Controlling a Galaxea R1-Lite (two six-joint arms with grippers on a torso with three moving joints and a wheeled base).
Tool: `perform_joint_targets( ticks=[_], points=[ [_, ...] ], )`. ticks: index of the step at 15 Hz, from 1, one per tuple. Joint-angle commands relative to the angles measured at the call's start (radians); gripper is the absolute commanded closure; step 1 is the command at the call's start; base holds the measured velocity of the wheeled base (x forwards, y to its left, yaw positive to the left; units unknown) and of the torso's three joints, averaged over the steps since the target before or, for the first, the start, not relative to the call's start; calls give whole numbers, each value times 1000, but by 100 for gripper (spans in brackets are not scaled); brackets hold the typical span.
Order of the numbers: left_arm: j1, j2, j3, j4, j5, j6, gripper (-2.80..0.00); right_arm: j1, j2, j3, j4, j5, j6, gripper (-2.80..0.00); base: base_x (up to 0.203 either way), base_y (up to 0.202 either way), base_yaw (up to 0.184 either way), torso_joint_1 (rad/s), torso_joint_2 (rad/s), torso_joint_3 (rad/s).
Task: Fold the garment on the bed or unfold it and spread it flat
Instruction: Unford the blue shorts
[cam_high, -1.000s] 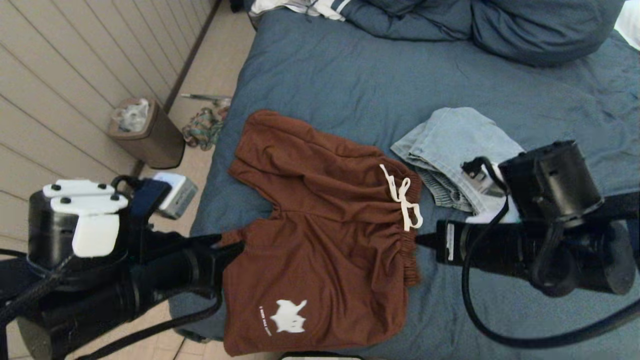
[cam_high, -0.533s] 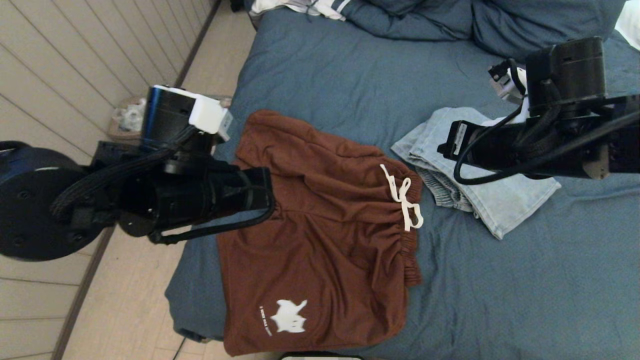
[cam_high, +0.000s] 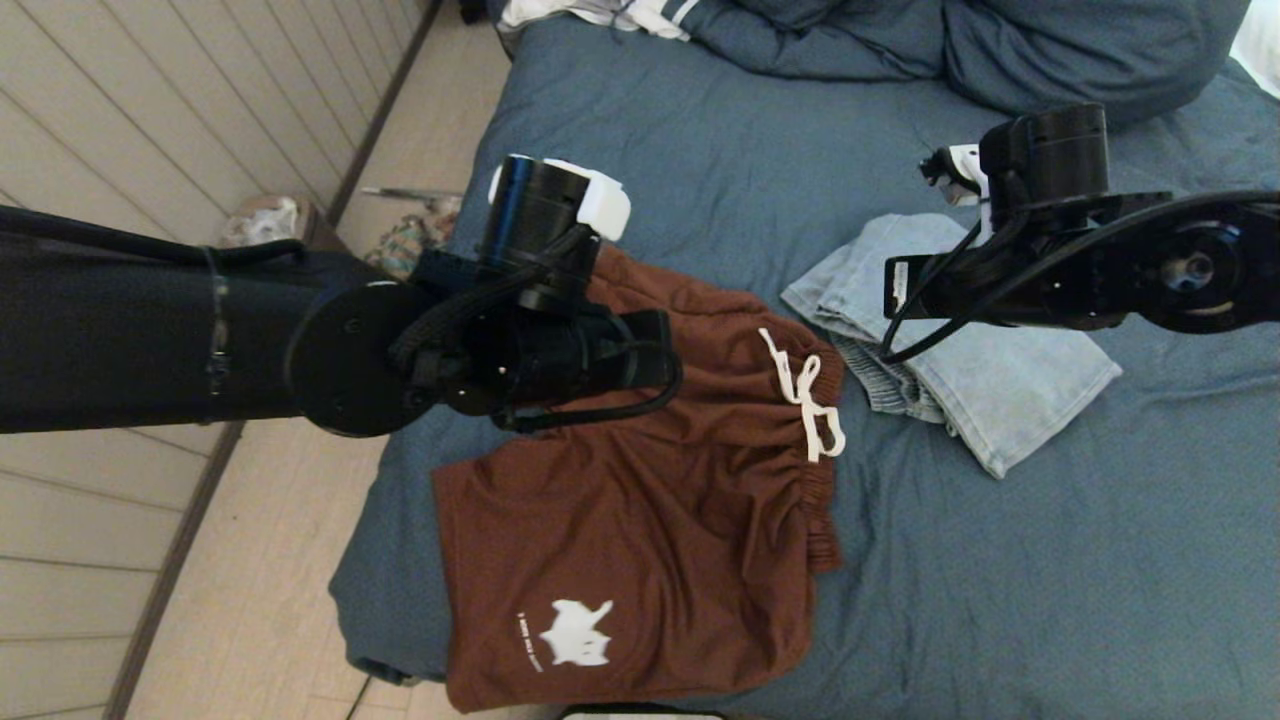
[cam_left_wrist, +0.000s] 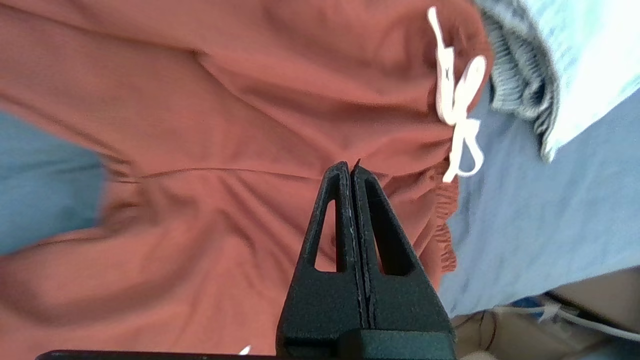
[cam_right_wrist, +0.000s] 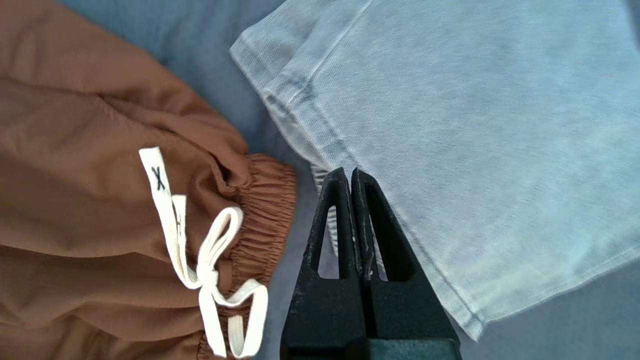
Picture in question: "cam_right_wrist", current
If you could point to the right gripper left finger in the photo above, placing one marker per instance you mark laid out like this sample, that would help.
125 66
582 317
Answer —
325 310

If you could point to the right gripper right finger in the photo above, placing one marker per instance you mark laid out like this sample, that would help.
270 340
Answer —
405 310

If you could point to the light blue denim shorts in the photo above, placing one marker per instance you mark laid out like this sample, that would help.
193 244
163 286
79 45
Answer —
475 125

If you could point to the brown shorts with white print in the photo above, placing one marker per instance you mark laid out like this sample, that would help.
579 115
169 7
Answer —
75 200

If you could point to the blue bed cover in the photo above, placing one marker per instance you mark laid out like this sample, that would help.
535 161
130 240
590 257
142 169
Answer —
210 50

